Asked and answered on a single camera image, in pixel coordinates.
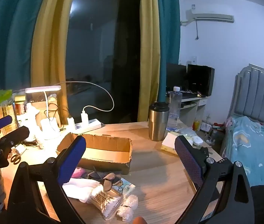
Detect bubble wrap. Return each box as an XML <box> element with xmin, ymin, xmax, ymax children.
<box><xmin>117</xmin><ymin>195</ymin><xmax>139</xmax><ymax>222</ymax></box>

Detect blue cartoon tissue pack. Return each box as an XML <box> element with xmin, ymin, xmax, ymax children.
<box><xmin>112</xmin><ymin>177</ymin><xmax>136</xmax><ymax>197</ymax></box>

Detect yellow curtain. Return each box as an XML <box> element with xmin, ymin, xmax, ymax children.
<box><xmin>30</xmin><ymin>0</ymin><xmax>79</xmax><ymax>125</ymax></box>
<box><xmin>138</xmin><ymin>0</ymin><xmax>164</xmax><ymax>123</ymax></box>

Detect white air conditioner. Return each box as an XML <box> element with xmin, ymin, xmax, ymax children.
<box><xmin>181</xmin><ymin>9</ymin><xmax>235</xmax><ymax>26</ymax></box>

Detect cardboard box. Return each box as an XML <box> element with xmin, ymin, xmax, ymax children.
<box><xmin>56</xmin><ymin>133</ymin><xmax>133</xmax><ymax>175</ymax></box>

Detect white power strip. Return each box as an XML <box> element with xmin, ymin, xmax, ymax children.
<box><xmin>75</xmin><ymin>119</ymin><xmax>102</xmax><ymax>134</ymax></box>

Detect clear cotton swab box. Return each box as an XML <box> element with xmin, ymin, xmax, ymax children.
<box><xmin>89</xmin><ymin>184</ymin><xmax>124</xmax><ymax>221</ymax></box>

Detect steel tumbler with black lid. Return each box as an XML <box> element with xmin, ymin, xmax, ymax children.
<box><xmin>148</xmin><ymin>102</ymin><xmax>170</xmax><ymax>141</ymax></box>

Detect teal curtain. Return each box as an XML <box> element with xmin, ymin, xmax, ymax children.
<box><xmin>0</xmin><ymin>0</ymin><xmax>51</xmax><ymax>122</ymax></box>
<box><xmin>156</xmin><ymin>0</ymin><xmax>181</xmax><ymax>103</ymax></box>

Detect white plastic bag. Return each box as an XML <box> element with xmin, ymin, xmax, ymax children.
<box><xmin>26</xmin><ymin>103</ymin><xmax>41</xmax><ymax>123</ymax></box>

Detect grey padded headboard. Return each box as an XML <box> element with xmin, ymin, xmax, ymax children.
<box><xmin>233</xmin><ymin>63</ymin><xmax>264</xmax><ymax>126</ymax></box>

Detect green packet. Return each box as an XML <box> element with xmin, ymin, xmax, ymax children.
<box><xmin>0</xmin><ymin>89</ymin><xmax>13</xmax><ymax>105</ymax></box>

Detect blue printed blanket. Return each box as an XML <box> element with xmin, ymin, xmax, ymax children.
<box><xmin>221</xmin><ymin>115</ymin><xmax>264</xmax><ymax>203</ymax></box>

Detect white desk lamp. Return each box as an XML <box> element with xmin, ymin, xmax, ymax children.
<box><xmin>25</xmin><ymin>86</ymin><xmax>62</xmax><ymax>140</ymax></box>

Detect red jar with gold lid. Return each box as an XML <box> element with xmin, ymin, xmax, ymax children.
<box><xmin>14</xmin><ymin>96</ymin><xmax>27</xmax><ymax>115</ymax></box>

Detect white computer mouse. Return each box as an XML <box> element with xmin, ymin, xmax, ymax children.
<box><xmin>191</xmin><ymin>136</ymin><xmax>204</xmax><ymax>146</ymax></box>

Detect white computer desk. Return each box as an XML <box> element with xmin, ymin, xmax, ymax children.
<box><xmin>167</xmin><ymin>91</ymin><xmax>208</xmax><ymax>125</ymax></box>

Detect brown knit sock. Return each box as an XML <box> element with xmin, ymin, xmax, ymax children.
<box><xmin>103</xmin><ymin>173</ymin><xmax>122</xmax><ymax>192</ymax></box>

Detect yellow box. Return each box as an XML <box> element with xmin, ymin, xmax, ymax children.
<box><xmin>161</xmin><ymin>145</ymin><xmax>179</xmax><ymax>156</ymax></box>

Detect dark glass window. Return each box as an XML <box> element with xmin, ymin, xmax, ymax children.
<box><xmin>65</xmin><ymin>0</ymin><xmax>142</xmax><ymax>124</ymax></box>

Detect white charger with black cable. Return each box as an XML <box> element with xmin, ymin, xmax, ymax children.
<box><xmin>67</xmin><ymin>116</ymin><xmax>75</xmax><ymax>131</ymax></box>

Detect clear plastic packet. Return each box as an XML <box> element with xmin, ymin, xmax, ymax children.
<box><xmin>176</xmin><ymin>127</ymin><xmax>198</xmax><ymax>139</ymax></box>

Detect white flat box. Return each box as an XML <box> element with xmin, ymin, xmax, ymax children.
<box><xmin>162</xmin><ymin>133</ymin><xmax>181</xmax><ymax>150</ymax></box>

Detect dark cloth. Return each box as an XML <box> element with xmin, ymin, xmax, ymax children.
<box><xmin>250</xmin><ymin>184</ymin><xmax>264</xmax><ymax>224</ymax></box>

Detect pink soft item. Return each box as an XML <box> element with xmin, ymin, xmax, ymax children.
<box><xmin>72</xmin><ymin>167</ymin><xmax>86</xmax><ymax>179</ymax></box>

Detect black computer monitor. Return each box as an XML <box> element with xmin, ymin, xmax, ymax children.
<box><xmin>187</xmin><ymin>64</ymin><xmax>215</xmax><ymax>97</ymax></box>
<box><xmin>166</xmin><ymin>63</ymin><xmax>188</xmax><ymax>91</ymax></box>

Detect clear plastic water bottle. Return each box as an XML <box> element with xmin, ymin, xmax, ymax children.
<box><xmin>167</xmin><ymin>86</ymin><xmax>183</xmax><ymax>131</ymax></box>

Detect white cloth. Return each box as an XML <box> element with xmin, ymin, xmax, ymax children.
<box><xmin>62</xmin><ymin>178</ymin><xmax>103</xmax><ymax>203</ymax></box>

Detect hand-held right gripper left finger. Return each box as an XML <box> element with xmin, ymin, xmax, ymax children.
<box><xmin>7</xmin><ymin>135</ymin><xmax>87</xmax><ymax>224</ymax></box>

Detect white charging cable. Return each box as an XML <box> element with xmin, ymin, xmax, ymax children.
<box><xmin>54</xmin><ymin>81</ymin><xmax>115</xmax><ymax>112</ymax></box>

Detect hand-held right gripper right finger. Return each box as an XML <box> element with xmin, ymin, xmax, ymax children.
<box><xmin>174</xmin><ymin>135</ymin><xmax>256</xmax><ymax>224</ymax></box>

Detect black scissors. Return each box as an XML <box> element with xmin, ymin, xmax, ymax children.
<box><xmin>9</xmin><ymin>153</ymin><xmax>22</xmax><ymax>165</ymax></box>

